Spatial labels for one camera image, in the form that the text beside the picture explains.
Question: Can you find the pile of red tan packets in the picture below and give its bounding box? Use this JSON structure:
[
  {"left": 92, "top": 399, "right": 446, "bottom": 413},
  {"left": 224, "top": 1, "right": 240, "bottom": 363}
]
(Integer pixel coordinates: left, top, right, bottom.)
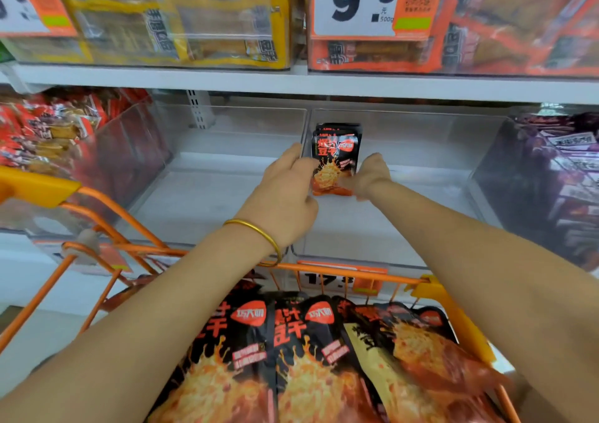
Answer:
[{"left": 0, "top": 89, "right": 155, "bottom": 171}]

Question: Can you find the white orange price tag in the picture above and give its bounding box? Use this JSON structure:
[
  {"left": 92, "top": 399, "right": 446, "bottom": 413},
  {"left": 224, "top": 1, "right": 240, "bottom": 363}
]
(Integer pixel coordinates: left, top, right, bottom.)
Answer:
[
  {"left": 309, "top": 0, "right": 450, "bottom": 40},
  {"left": 0, "top": 0, "right": 80, "bottom": 37}
]

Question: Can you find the orange shopping cart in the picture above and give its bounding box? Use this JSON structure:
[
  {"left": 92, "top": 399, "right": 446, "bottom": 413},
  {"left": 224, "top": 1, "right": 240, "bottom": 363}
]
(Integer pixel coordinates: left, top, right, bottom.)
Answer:
[{"left": 0, "top": 163, "right": 524, "bottom": 423}]

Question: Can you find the stack of yellow trimmed packets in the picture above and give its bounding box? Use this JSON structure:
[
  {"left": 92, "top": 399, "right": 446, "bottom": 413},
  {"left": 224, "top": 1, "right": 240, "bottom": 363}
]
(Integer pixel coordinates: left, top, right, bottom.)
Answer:
[{"left": 0, "top": 0, "right": 296, "bottom": 71}]

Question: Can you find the person's left forearm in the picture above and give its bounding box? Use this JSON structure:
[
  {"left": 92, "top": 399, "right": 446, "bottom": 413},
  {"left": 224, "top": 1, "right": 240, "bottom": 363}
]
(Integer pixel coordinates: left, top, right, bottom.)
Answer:
[{"left": 0, "top": 220, "right": 282, "bottom": 423}]

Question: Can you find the pile of black orange snacks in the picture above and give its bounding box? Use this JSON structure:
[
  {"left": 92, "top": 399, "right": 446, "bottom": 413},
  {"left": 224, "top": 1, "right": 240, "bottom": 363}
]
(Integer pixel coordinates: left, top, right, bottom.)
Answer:
[{"left": 145, "top": 282, "right": 511, "bottom": 423}]

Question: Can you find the stack of orange trimmed packets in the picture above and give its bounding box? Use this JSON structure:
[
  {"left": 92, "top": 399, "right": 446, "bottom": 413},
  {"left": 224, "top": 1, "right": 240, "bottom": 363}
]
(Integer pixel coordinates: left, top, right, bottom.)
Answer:
[{"left": 307, "top": 0, "right": 599, "bottom": 77}]

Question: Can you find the person's left hand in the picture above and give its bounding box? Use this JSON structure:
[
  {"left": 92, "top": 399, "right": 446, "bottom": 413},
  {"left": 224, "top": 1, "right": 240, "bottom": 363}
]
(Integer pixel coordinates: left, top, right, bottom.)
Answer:
[{"left": 234, "top": 143, "right": 320, "bottom": 251}]

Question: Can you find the black flame print snack packet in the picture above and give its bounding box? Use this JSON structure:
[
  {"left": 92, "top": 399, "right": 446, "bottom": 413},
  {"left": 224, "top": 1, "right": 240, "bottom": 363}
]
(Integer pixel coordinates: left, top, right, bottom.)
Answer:
[{"left": 311, "top": 123, "right": 364, "bottom": 197}]

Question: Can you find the pile of purple packets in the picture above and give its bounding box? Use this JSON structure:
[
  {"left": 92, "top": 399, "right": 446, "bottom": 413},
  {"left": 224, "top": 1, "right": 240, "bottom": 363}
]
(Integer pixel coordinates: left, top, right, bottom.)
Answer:
[{"left": 515, "top": 109, "right": 599, "bottom": 260}]

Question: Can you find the person's right forearm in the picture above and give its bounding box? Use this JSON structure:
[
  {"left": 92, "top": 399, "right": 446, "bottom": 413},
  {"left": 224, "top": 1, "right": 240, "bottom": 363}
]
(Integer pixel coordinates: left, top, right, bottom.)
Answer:
[{"left": 365, "top": 177, "right": 599, "bottom": 423}]

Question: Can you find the gold bracelet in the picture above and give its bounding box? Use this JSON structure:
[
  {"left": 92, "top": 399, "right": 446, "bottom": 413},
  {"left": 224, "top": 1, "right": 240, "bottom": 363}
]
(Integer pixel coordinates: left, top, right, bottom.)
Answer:
[{"left": 223, "top": 218, "right": 284, "bottom": 268}]

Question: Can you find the person's right hand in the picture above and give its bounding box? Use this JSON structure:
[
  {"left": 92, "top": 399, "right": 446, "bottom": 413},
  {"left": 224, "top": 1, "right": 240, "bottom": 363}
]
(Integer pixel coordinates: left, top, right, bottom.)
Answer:
[{"left": 352, "top": 152, "right": 394, "bottom": 202}]

